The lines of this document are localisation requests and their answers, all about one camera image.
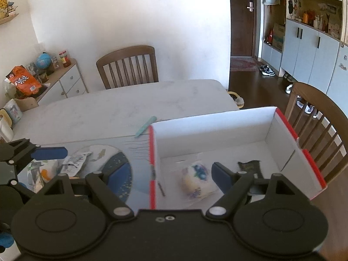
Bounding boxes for white barcode packet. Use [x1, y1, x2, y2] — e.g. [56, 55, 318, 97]
[58, 152, 91, 176]

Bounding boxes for brown door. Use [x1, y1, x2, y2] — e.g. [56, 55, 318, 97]
[229, 0, 263, 58]

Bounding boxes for yellow rimmed container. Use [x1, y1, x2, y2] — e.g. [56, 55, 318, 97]
[0, 109, 13, 127]

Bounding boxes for white cup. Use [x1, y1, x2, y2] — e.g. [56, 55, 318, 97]
[0, 120, 14, 142]

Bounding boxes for white cardboard box red edges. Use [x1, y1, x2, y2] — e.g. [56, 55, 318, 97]
[148, 107, 328, 210]

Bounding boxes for brown cardboard box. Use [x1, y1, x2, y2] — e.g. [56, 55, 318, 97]
[272, 23, 285, 51]

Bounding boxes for orange snack bag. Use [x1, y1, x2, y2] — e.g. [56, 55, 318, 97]
[7, 66, 42, 98]

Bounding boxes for grey blue wall cabinet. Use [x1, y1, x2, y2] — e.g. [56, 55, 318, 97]
[261, 0, 348, 109]

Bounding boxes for patterned door rug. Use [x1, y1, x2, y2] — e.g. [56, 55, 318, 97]
[231, 57, 260, 72]

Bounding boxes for brown wooden chair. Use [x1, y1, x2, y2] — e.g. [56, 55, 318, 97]
[284, 82, 348, 184]
[96, 45, 159, 90]

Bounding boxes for white slippers pair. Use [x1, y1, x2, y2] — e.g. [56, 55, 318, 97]
[296, 95, 317, 117]

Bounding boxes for blue globe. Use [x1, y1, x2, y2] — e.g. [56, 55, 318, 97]
[36, 52, 52, 75]

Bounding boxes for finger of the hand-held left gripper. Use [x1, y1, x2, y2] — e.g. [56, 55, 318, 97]
[0, 139, 68, 165]
[12, 181, 37, 200]

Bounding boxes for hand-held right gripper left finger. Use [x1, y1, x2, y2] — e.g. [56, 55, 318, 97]
[35, 161, 135, 219]

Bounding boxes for light wooden organizer box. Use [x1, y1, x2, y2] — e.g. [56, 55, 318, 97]
[15, 96, 38, 112]

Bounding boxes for dark snack packet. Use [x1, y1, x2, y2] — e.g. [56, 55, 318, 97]
[237, 160, 268, 196]

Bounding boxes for white orange grey packet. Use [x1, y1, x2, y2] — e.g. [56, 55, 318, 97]
[26, 159, 59, 193]

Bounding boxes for round white blue snack packet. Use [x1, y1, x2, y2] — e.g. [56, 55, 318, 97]
[181, 162, 218, 200]

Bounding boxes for small trash bin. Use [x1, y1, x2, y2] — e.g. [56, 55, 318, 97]
[227, 91, 245, 108]

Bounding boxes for white blue printed canister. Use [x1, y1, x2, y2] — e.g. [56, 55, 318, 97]
[3, 99, 23, 123]

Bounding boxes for white wooden sideboard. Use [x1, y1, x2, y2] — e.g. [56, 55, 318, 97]
[35, 58, 89, 105]

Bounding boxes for black white sneakers pair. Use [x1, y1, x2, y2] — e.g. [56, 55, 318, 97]
[259, 64, 276, 76]

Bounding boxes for red lidded jar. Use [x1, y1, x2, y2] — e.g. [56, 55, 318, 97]
[59, 50, 72, 68]

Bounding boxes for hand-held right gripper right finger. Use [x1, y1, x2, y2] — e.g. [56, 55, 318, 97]
[205, 162, 308, 219]

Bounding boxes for teal pen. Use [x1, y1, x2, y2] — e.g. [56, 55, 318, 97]
[135, 116, 157, 137]

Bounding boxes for white marble desktop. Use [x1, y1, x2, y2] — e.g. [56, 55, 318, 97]
[0, 79, 348, 256]

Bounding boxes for wooden wall shelf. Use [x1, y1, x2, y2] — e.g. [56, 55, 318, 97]
[0, 13, 19, 25]

